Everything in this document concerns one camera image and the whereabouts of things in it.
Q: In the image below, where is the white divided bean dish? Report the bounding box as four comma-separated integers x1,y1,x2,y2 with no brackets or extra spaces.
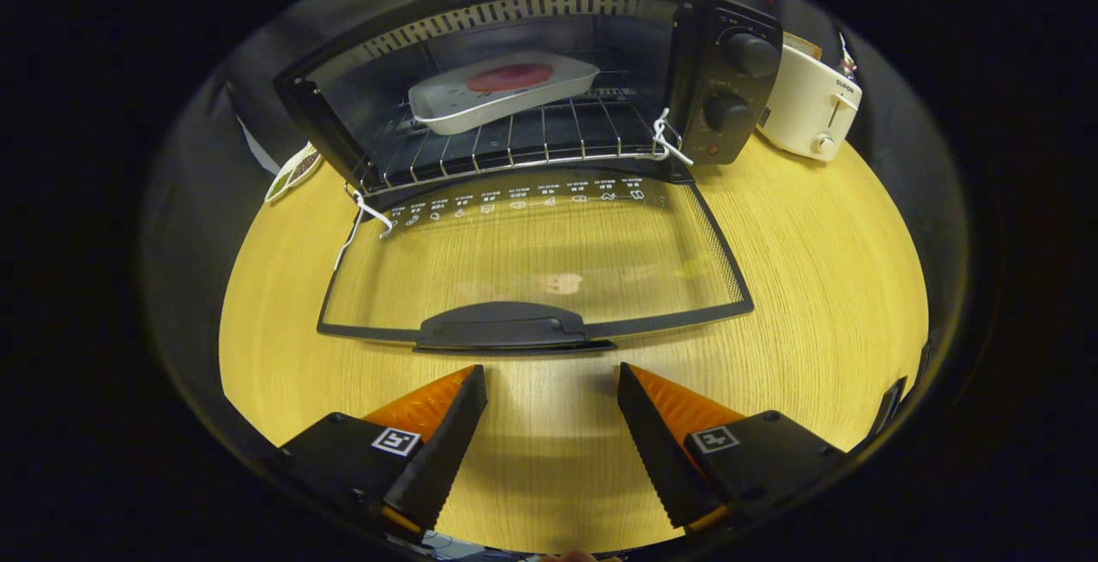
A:
264,142,323,204

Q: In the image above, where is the clear plastic water bottle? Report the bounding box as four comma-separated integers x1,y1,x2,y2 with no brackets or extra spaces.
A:
836,30,860,82

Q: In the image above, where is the black chair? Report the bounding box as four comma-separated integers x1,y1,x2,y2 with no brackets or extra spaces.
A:
871,378,908,443

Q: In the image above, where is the black toaster oven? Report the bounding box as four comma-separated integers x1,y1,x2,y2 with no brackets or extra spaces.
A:
274,0,786,355

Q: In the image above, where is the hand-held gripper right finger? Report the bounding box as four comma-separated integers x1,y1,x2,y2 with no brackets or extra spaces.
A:
617,362,847,539

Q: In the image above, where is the white string tie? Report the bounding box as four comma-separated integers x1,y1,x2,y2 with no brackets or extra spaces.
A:
652,107,696,168
333,184,397,273

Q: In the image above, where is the pink ham slice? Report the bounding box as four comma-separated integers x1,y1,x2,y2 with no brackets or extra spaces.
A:
468,63,555,94

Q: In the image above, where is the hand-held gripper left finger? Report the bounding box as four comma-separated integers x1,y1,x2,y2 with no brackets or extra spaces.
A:
279,364,489,542

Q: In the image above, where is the white square plate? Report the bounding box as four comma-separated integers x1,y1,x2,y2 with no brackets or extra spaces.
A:
408,51,601,136

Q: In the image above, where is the white pop-up toaster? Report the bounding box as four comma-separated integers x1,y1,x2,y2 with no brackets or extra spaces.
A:
757,33,863,161

